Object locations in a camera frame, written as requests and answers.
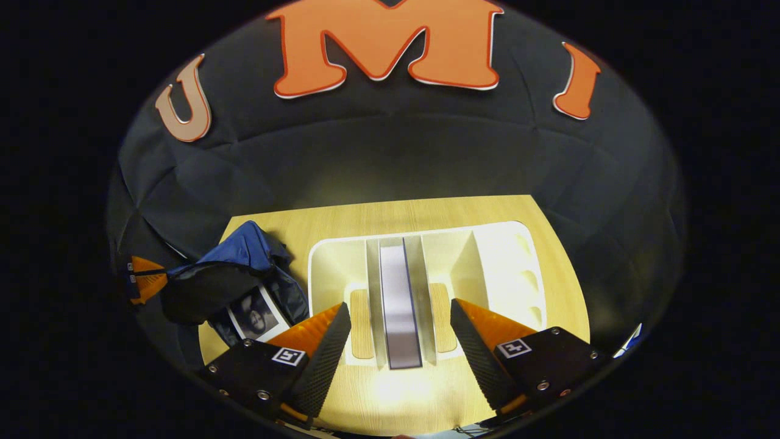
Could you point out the blue schoolbag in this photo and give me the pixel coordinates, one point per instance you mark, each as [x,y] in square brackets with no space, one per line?
[244,250]

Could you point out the white bookshelf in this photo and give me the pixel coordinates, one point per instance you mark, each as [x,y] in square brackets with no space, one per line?
[506,274]

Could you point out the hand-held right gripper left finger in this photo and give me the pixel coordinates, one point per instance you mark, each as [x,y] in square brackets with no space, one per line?
[323,360]

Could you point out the black backdrop cloth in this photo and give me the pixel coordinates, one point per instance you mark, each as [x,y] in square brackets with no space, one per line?
[396,152]

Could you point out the grey portrait cover book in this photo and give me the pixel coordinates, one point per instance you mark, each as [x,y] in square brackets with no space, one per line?
[256,314]

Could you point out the blue cover book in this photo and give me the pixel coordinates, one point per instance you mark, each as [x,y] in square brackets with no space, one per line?
[399,305]

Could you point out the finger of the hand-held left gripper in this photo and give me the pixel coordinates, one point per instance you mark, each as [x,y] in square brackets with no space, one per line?
[146,286]
[146,266]

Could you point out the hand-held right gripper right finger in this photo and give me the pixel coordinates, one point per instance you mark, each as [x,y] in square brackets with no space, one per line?
[475,356]

